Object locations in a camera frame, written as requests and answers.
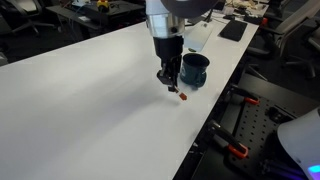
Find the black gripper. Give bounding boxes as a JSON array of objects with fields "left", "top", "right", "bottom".
[{"left": 152, "top": 34, "right": 185, "bottom": 94}]

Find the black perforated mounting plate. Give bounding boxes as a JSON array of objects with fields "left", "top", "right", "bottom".
[{"left": 225, "top": 95, "right": 303, "bottom": 180}]

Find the white marker with orange cap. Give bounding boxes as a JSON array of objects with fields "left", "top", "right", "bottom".
[{"left": 168, "top": 85, "right": 189, "bottom": 102}]

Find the dark background desk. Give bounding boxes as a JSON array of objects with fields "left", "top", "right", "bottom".
[{"left": 45, "top": 0, "right": 148, "bottom": 40}]

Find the dark teal mug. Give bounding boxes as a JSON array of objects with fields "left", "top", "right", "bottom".
[{"left": 179, "top": 52, "right": 211, "bottom": 89}]

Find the grey office chair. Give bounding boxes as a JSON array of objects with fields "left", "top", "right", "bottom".
[{"left": 247, "top": 0, "right": 320, "bottom": 80}]

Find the dark office chair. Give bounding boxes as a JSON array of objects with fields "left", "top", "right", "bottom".
[{"left": 0, "top": 0, "right": 56, "bottom": 36}]

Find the orange-handled black spring clamp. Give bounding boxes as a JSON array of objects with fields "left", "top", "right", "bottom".
[
  {"left": 228, "top": 84, "right": 260, "bottom": 107},
  {"left": 207, "top": 120, "right": 250, "bottom": 160}
]

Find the white wrist camera mount plate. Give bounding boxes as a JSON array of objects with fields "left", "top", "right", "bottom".
[{"left": 183, "top": 20, "right": 215, "bottom": 53}]

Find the black flat pad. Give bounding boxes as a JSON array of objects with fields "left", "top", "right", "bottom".
[{"left": 218, "top": 19, "right": 249, "bottom": 43}]

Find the yellow small object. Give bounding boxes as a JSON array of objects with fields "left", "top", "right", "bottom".
[{"left": 96, "top": 0, "right": 111, "bottom": 10}]

